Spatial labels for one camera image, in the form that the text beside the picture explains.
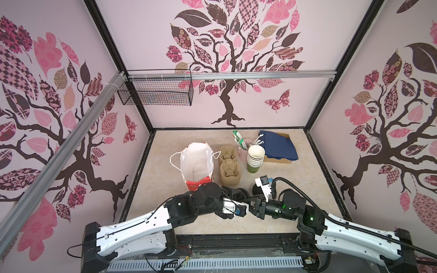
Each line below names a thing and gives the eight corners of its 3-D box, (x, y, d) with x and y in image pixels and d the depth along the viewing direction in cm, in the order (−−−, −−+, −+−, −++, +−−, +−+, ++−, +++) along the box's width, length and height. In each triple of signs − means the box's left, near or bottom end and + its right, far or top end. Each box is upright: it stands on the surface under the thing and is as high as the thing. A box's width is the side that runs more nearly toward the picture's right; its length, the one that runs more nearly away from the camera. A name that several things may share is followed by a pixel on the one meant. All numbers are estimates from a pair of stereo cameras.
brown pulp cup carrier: (218, 189, 92) (218, 178, 83) (219, 157, 106) (219, 145, 97) (240, 189, 92) (241, 178, 83) (237, 157, 106) (239, 145, 97)
